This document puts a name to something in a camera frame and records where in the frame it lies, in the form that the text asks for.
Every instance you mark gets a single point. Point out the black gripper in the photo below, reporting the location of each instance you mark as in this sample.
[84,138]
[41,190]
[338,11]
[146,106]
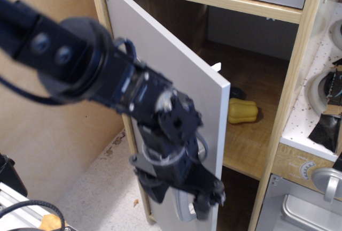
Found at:
[180,169]

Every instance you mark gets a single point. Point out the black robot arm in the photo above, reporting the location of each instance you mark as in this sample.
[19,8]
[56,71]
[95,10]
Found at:
[77,60]

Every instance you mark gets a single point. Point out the yellow toy bell pepper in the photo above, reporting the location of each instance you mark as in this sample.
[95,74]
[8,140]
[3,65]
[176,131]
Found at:
[242,111]

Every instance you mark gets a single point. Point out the grey oven door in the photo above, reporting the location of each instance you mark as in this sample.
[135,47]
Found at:
[290,206]

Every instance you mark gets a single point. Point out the black round toy item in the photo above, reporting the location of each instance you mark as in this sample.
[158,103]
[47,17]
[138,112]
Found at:
[237,93]

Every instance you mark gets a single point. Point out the orange tape piece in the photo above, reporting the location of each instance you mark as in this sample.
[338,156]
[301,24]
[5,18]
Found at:
[50,222]

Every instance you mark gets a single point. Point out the grey oven knob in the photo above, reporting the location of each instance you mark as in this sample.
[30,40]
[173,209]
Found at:
[328,181]

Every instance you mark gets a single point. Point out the white speckled toy sink counter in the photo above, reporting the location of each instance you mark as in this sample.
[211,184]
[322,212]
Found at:
[307,105]

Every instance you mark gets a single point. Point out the black box at left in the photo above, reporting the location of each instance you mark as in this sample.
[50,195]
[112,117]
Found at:
[10,177]

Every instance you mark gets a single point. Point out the aluminium rail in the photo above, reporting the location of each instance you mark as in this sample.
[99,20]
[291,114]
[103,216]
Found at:
[25,217]

